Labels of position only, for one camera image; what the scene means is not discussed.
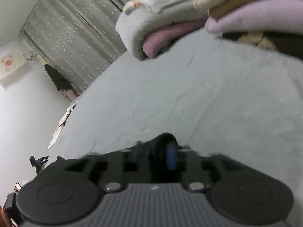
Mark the black garment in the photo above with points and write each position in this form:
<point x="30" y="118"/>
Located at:
<point x="160" y="153"/>

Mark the lilac folded garment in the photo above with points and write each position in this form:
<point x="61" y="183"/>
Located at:
<point x="263" y="15"/>

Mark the floral patterned cloth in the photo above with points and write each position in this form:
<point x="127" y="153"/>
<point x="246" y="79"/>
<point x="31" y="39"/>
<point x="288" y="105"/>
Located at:
<point x="130" y="6"/>

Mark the grey folded duvet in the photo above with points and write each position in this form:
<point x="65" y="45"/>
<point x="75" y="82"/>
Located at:
<point x="135" y="27"/>

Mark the open book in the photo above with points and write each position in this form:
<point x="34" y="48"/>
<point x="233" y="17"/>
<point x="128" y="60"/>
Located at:
<point x="61" y="125"/>

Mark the grey star curtain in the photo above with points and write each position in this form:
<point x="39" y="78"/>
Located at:
<point x="77" y="37"/>

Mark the dark hanging clothes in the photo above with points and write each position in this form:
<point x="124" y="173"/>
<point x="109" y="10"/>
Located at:
<point x="59" y="80"/>

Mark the pink blanket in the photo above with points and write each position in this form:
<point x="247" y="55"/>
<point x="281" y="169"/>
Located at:
<point x="159" y="40"/>

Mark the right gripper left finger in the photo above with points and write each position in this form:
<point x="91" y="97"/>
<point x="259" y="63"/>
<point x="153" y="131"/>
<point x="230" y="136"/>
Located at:
<point x="112" y="167"/>

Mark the grey bed sheet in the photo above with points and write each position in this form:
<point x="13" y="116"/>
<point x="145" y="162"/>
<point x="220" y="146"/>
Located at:
<point x="214" y="95"/>

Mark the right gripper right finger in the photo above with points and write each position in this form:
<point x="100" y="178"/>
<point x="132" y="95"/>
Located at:
<point x="199" y="173"/>

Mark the cream plush toy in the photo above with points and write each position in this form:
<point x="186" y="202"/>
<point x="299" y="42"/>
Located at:
<point x="259" y="40"/>

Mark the white wall poster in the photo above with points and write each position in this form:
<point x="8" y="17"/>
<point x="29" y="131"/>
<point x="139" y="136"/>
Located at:
<point x="10" y="63"/>

